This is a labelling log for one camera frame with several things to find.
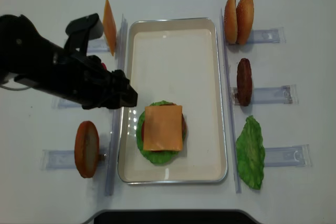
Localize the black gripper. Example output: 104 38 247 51
52 51 138 110

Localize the orange cheese slice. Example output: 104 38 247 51
102 0 117 55
143 105 183 151

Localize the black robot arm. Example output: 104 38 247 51
1 14 138 110

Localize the red tomato slice on stack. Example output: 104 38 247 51
141 122 144 143

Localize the clear holder for cheese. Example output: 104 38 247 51
87 39 110 53

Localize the brown meat patty on stack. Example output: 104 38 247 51
164 103 187 141

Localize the clear holder for tomato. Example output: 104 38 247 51
51 97 82 109

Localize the green lettuce leaf on stack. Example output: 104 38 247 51
136 100 180 165

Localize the upright brown meat patty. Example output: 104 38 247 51
237 58 253 106

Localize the upright green lettuce leaf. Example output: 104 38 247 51
236 115 266 190

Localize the clear holder for lettuce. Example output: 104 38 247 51
265 144 311 167

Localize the white rectangular metal tray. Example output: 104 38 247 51
118 18 227 185

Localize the upright cut bun half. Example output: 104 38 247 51
74 121 99 178

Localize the clear holder for cut bun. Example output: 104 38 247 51
41 148 109 170

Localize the left sesame bun top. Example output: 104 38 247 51
224 0 238 44

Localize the sesame bun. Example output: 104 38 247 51
236 0 254 45
224 0 238 44

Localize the right sesame bun top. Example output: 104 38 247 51
236 0 254 45

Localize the clear holder for sesame buns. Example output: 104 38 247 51
246 27 286 45

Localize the clear holder for patty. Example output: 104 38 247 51
231 84 299 105

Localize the left long clear acrylic rail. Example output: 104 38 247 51
104 14 128 196

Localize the long clear acrylic rail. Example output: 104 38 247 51
220 8 242 194
104 14 128 196

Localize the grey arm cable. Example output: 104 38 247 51
0 83 29 91

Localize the right long clear acrylic rail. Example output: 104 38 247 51
220 8 242 194

